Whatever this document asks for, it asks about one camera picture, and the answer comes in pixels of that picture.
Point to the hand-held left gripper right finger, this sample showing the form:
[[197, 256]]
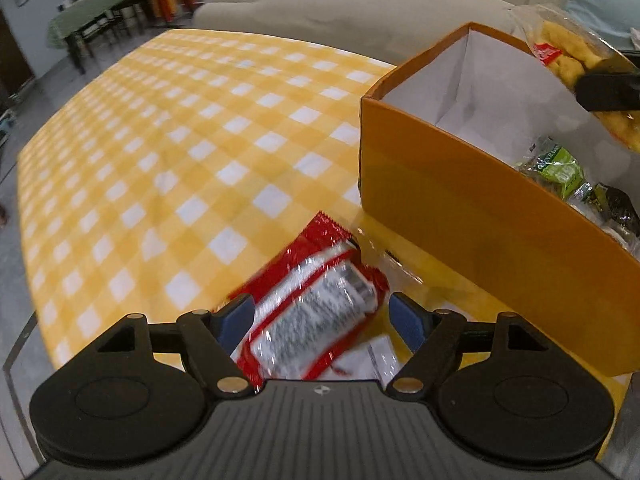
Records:
[[406, 322]]

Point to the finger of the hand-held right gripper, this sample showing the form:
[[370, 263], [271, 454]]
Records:
[[610, 91]]

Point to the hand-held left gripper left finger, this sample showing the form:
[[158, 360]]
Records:
[[235, 320]]

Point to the yellow puffed snack bag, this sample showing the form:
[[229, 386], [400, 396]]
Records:
[[565, 45]]

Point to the red snack packet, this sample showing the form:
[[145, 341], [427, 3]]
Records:
[[310, 310]]

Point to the orange cardboard box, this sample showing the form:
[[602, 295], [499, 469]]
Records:
[[475, 240]]

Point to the green pea snack packet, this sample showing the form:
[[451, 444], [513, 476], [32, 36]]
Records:
[[555, 167]]

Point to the dark green snack packet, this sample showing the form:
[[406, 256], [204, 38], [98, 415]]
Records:
[[617, 205]]

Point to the yellow checkered tablecloth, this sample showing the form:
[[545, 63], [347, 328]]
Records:
[[175, 135]]

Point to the beige sofa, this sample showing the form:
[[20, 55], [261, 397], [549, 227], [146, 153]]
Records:
[[350, 15]]

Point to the dark dining chair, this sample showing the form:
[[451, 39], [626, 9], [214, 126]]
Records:
[[132, 17]]

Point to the dining table with green cloth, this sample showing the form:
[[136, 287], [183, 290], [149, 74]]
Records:
[[85, 10]]

